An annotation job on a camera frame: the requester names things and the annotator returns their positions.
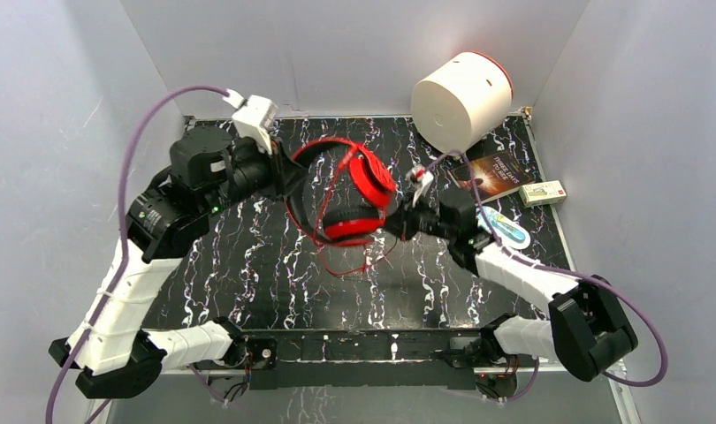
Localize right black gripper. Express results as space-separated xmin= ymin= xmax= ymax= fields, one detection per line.
xmin=376 ymin=190 xmax=455 ymax=242

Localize red black headphones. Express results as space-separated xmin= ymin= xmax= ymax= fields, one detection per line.
xmin=286 ymin=136 xmax=397 ymax=247

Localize red headphone cable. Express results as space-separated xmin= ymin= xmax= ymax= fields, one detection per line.
xmin=309 ymin=143 xmax=399 ymax=278

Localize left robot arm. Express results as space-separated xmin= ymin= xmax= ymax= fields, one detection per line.
xmin=49 ymin=127 xmax=308 ymax=399

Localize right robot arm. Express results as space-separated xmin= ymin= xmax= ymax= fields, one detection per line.
xmin=383 ymin=193 xmax=638 ymax=382

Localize dark paperback book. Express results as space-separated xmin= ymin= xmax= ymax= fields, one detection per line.
xmin=446 ymin=151 xmax=536 ymax=203

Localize blue packaged toothbrush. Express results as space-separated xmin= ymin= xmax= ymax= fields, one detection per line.
xmin=477 ymin=206 xmax=531 ymax=250

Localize white cylindrical container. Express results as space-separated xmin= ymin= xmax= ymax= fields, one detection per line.
xmin=410 ymin=51 xmax=514 ymax=154

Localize small green white box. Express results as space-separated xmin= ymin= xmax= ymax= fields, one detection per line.
xmin=519 ymin=180 xmax=567 ymax=208

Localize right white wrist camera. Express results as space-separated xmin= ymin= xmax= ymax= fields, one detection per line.
xmin=406 ymin=164 xmax=435 ymax=208

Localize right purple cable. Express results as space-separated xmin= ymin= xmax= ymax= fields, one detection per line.
xmin=419 ymin=150 xmax=669 ymax=389

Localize purple cable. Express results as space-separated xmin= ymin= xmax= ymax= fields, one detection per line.
xmin=44 ymin=85 xmax=233 ymax=424
xmin=419 ymin=150 xmax=669 ymax=389

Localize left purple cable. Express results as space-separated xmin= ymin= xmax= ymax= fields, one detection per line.
xmin=44 ymin=85 xmax=233 ymax=424

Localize black front mounting rail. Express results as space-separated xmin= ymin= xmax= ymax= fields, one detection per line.
xmin=245 ymin=329 xmax=493 ymax=390

